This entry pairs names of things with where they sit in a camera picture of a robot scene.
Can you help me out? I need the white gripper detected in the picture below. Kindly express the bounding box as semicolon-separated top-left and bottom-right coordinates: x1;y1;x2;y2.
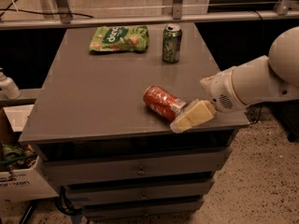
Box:
170;66;249;133

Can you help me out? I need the red coke can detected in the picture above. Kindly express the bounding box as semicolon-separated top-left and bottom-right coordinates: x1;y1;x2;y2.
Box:
143;86;187;121

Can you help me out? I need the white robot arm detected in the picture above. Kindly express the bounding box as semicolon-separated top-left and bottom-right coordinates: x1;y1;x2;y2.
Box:
170;27;299;133

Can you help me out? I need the green soda can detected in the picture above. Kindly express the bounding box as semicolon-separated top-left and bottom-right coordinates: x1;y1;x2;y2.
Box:
163;23;182;63

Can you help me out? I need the top grey drawer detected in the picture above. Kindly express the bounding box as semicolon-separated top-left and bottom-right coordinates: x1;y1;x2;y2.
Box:
44;147;232;186

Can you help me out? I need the grey drawer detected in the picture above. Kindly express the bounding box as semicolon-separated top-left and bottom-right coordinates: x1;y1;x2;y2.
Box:
44;147;232;186
66;178;214;206
83;196;204;220

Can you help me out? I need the middle grey drawer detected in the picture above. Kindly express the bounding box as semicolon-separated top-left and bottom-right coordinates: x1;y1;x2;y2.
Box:
66;178;214;206

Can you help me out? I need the grey drawer cabinet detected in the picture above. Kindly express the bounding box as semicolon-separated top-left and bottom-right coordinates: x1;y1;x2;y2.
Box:
18;22;250;221

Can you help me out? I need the green chip bag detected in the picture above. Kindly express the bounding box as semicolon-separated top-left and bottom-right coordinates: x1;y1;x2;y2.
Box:
89;25;150;52

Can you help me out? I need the bottom grey drawer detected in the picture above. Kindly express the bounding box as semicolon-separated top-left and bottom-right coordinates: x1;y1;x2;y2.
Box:
83;196;204;220

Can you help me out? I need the white cardboard box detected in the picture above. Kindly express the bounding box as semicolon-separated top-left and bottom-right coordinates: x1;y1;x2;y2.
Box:
0;107;58;203

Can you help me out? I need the white plastic bottle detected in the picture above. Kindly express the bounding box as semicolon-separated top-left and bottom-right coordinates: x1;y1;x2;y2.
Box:
0;68;21;99

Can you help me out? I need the metal frame rail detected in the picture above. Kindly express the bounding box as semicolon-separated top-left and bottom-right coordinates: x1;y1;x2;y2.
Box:
0;10;299;30

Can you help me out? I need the black cable under cabinet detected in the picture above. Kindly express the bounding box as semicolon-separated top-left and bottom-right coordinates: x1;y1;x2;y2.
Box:
54;186;83;217

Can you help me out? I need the black cable on rail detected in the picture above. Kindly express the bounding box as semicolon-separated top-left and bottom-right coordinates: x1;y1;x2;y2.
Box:
0;0;94;20

